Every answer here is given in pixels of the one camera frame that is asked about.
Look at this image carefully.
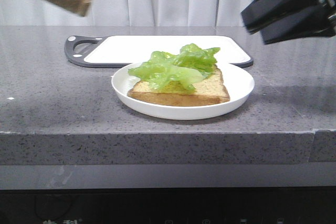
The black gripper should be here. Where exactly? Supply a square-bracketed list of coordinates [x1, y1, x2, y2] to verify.
[241, 0, 335, 44]

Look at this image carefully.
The green lettuce leaf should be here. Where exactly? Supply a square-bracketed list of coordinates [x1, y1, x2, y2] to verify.
[128, 43, 220, 92]

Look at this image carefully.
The white round plate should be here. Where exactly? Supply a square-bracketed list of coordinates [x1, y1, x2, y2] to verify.
[111, 63, 255, 120]

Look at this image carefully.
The grey curtain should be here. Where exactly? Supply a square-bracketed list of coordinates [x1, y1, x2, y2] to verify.
[1, 0, 253, 26]

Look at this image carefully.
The black appliance front panel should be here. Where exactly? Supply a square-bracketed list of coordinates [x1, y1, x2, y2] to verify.
[1, 187, 335, 223]

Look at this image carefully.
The white cutting board black rim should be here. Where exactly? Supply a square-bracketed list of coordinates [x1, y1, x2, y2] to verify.
[64, 35, 254, 68]

